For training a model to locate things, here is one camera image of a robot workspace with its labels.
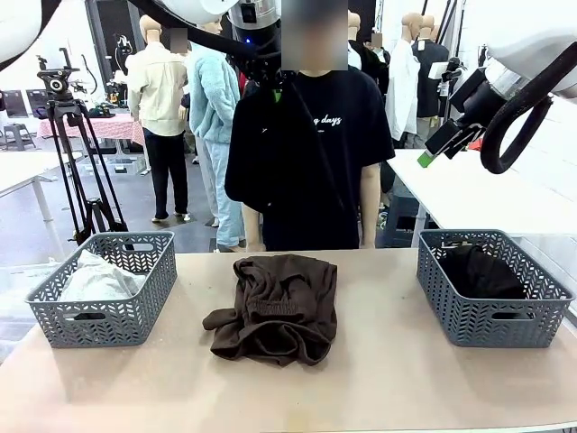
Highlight black camera tripod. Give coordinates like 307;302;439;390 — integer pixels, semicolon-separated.
47;97;130;247

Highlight table with red checked cloth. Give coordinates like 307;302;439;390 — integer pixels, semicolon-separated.
36;112;146;145

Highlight grey plastic stool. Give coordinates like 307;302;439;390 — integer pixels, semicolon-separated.
3;124;37;152

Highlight black top garment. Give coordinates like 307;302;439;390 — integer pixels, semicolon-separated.
224;80;346;213

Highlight black arm cable sleeve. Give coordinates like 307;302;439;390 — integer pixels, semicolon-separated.
128;0;262;62
480;71;554;175

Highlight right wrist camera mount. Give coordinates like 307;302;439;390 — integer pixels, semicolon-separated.
428;56;468;85

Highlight mannequin in light-blue fleece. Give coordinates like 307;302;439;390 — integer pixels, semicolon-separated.
187;17;247;253

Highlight black left arm cable sleeve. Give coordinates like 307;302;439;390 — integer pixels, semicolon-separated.
128;0;262;62

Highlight person's left forearm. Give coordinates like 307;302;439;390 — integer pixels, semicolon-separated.
359;161;382;236

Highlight dark stool under table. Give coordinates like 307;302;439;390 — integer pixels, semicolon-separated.
382;193;434;248

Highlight grey plastic lattice basket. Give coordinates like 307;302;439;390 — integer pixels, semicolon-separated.
24;231;178;349
415;228;575;348

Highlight mannequin in cream shirt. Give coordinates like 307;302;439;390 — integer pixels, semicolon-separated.
125;14;190;223

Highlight dark brown shorts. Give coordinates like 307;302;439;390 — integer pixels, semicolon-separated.
201;253;339;367

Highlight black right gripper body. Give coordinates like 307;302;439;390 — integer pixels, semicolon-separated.
450;69;495;125

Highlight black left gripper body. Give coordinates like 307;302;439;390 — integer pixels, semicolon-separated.
234;38;289;91

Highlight light grey garment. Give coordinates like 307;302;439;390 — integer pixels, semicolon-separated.
58;249;148;303

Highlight person in black T-shirt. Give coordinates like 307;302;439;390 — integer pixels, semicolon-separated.
243;0;397;253

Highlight small white table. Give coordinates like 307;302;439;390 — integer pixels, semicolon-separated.
0;151;85;261

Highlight person's right forearm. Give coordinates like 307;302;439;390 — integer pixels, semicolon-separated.
242;202;267;240

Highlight black right arm cable sleeve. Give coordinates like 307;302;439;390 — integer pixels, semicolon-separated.
480;71;554;175

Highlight black trousers garment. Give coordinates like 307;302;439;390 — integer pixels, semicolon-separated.
439;243;528;299

